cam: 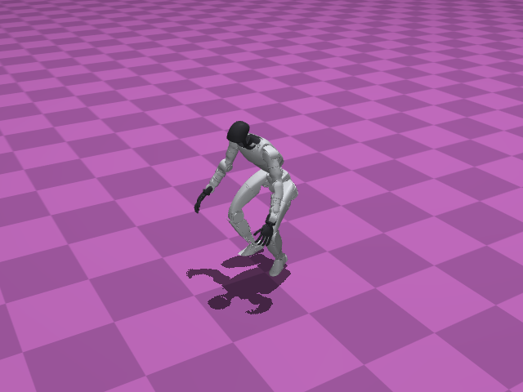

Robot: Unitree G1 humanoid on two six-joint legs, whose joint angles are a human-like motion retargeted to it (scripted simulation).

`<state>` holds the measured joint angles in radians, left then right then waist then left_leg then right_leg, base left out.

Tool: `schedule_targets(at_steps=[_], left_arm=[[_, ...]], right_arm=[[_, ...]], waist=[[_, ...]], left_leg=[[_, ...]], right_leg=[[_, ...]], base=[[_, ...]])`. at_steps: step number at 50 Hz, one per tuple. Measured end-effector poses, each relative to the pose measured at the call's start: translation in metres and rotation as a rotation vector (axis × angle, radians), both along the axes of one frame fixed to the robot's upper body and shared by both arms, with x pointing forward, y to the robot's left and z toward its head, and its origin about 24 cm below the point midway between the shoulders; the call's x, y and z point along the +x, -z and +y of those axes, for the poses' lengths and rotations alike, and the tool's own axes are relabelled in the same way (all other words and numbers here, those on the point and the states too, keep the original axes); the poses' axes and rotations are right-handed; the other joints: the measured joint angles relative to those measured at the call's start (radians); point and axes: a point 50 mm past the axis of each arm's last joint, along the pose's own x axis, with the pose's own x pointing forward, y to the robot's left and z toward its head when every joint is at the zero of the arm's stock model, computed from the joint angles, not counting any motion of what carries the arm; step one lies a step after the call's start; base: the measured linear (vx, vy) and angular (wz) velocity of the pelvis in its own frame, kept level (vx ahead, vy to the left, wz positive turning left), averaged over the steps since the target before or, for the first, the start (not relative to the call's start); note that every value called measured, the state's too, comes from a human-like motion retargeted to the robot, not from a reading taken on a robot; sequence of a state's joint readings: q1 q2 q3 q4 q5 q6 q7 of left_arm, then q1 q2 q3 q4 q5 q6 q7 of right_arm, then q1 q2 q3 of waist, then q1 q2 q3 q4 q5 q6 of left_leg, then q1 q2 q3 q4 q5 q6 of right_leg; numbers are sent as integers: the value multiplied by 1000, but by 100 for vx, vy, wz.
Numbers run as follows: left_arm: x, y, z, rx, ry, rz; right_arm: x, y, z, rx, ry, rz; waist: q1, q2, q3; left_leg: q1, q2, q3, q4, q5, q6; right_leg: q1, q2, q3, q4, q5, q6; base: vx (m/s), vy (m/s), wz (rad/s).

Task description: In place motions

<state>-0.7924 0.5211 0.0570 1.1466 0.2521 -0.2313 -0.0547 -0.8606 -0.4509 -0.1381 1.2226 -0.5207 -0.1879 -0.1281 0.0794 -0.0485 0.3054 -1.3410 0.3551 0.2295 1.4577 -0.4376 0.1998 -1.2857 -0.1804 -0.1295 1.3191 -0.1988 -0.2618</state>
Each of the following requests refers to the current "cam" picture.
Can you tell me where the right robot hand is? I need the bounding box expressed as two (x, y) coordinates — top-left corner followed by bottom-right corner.
(194, 186), (212, 213)

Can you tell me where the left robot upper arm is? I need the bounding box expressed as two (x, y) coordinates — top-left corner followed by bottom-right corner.
(262, 145), (283, 193)

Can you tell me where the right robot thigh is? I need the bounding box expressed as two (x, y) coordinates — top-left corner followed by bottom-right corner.
(228, 169), (270, 223)

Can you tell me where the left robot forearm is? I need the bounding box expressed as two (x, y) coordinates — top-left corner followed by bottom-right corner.
(269, 181), (284, 223)

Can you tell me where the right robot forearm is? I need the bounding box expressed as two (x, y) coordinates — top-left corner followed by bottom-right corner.
(205, 159), (226, 194)

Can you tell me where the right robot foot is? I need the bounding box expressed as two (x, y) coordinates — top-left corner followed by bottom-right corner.
(238, 240), (265, 256)

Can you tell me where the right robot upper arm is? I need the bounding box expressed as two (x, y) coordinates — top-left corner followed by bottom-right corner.
(219, 141), (239, 172)

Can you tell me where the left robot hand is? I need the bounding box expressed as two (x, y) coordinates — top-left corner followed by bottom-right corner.
(253, 213), (276, 246)

